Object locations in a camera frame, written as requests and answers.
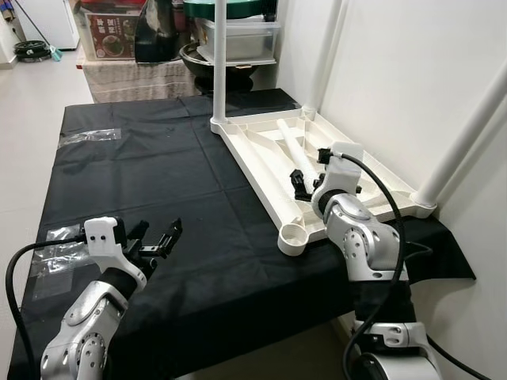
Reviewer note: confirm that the white plastic children table top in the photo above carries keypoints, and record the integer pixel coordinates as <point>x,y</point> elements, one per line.
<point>253,166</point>

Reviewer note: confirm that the black tablecloth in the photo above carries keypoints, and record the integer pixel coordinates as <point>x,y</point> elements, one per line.
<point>158,198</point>

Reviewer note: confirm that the clear tape patch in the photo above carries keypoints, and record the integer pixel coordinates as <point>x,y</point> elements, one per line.
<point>55,245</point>

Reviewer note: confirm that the clear plastic bag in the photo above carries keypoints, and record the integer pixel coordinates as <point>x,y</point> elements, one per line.
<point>91,134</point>

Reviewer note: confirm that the clear plastic storage box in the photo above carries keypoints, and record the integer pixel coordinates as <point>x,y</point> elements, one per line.
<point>245,39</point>

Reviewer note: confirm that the black wok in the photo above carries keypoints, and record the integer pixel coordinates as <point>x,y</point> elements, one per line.
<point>198,67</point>

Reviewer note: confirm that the dark green round lid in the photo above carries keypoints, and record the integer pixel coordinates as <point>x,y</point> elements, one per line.
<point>238,8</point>

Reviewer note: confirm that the black plastic bag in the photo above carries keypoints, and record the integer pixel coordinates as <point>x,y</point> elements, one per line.
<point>158,36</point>

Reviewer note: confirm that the teal head broom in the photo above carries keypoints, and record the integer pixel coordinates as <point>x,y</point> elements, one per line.
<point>54,54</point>

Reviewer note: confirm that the white refrigerator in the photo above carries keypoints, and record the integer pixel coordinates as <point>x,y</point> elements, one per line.
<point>51,20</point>

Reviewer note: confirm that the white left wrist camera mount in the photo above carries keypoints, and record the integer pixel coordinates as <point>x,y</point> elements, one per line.
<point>107,237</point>

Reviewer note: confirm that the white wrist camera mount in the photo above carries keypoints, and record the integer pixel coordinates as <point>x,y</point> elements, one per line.
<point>107,237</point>
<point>341,162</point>

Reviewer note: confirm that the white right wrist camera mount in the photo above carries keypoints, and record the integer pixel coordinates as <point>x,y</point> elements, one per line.
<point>341,162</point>

